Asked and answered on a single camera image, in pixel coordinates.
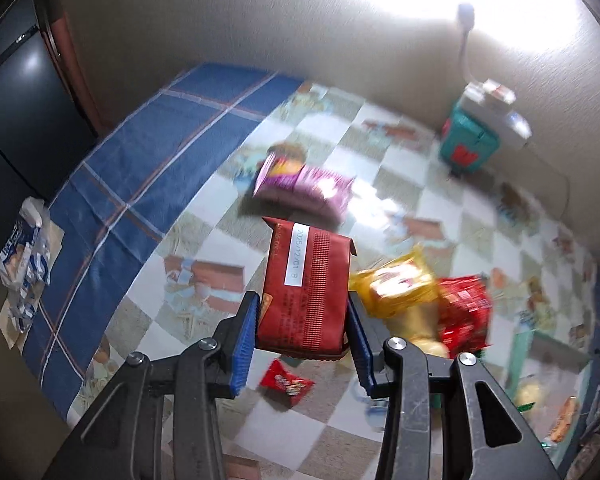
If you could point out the yellow snack packet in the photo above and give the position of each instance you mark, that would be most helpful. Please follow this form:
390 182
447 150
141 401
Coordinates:
395 285

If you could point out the small red candy packet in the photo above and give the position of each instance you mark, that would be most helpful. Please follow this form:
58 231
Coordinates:
285 382

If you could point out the crumpled blue white wrapper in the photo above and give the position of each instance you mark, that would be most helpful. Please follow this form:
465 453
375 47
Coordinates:
22 265

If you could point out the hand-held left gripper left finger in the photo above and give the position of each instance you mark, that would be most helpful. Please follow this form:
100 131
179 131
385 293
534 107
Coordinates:
245 347

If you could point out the dark red snack packet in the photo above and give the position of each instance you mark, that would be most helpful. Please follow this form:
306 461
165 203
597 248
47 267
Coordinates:
305 290

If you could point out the pale yellow pudding cup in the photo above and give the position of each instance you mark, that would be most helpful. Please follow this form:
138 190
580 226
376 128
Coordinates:
432 346

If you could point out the teal toy box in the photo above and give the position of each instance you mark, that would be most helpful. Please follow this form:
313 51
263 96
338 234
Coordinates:
465 142

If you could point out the clear pale bun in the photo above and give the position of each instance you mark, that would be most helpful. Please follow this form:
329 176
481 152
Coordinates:
528 392

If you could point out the bright red snack packet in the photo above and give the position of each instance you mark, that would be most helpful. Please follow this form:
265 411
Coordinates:
462 310

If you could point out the orange biscuit packet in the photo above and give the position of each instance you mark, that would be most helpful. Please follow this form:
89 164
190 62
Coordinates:
564 420

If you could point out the pink snack packet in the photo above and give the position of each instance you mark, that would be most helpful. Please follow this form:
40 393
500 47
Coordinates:
305 185

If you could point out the white power strip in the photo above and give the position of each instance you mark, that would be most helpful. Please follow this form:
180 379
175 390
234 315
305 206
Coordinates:
500 115

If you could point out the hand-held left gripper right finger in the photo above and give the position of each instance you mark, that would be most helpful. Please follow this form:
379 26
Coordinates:
361 352

